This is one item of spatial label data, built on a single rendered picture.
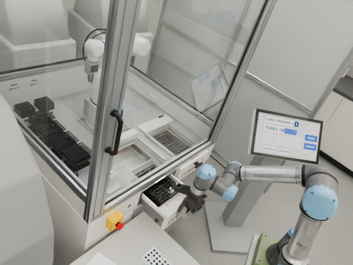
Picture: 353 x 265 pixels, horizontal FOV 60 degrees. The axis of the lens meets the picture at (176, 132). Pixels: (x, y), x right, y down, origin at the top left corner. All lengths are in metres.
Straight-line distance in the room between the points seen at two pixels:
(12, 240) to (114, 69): 0.52
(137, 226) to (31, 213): 1.04
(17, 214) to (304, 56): 2.51
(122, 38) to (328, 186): 0.88
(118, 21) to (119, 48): 0.08
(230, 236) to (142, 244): 1.30
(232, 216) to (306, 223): 1.45
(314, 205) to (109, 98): 0.82
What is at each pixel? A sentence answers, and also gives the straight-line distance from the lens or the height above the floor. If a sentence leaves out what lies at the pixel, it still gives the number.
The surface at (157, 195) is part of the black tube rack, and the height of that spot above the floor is 0.90.
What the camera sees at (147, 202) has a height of 0.88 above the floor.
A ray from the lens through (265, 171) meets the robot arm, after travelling 1.41.
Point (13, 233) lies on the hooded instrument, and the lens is 0.69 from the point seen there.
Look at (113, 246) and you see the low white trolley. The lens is 1.60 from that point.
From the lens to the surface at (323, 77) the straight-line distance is 2.79.
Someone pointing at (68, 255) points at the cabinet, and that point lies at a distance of 1.82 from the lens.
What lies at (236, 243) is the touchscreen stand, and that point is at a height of 0.03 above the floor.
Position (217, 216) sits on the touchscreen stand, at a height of 0.04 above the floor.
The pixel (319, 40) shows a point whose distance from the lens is 2.77.
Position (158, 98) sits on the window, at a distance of 1.21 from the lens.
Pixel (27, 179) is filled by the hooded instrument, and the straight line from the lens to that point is 0.66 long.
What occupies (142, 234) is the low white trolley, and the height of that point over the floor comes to 0.76.
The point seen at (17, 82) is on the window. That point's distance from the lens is 1.53.
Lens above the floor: 2.12
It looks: 36 degrees down
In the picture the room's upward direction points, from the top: 18 degrees clockwise
